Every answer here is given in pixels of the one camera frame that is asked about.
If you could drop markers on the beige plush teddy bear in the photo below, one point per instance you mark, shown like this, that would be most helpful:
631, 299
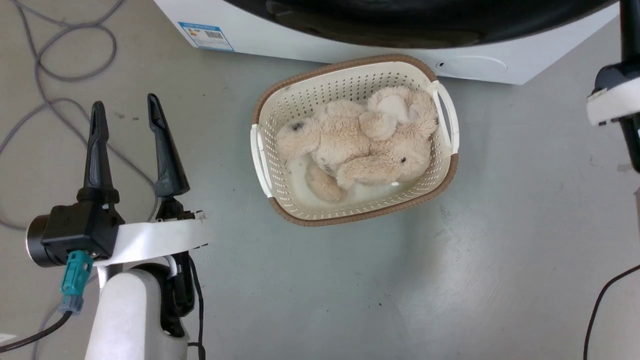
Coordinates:
360, 142

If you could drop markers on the cream perforated laundry basket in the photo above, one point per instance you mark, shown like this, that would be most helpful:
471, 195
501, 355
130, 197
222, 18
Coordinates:
280, 110

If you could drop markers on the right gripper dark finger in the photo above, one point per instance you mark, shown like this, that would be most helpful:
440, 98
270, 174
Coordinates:
631, 30

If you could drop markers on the right gripper white band body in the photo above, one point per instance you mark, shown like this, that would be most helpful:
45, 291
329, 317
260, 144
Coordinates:
617, 100

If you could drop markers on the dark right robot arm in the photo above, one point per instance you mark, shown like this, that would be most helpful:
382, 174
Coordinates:
634, 145

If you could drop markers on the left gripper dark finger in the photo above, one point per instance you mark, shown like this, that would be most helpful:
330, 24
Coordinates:
165, 155
98, 150

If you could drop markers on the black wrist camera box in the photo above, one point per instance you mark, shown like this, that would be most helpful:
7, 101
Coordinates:
75, 230

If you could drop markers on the round white filter cover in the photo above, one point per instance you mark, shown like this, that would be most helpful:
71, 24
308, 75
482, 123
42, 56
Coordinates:
472, 67

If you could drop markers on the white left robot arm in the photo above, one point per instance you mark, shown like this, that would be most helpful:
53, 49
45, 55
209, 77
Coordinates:
127, 315

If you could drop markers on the blue energy label sticker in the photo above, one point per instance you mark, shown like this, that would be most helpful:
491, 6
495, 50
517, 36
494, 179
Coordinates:
207, 36

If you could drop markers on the white washing machine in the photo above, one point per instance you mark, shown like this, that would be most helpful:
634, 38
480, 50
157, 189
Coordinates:
310, 37

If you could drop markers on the dark round washing machine door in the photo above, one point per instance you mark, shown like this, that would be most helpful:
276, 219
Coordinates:
410, 20

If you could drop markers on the left gripper white band body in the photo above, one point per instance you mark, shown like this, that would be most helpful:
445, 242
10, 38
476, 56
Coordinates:
155, 237

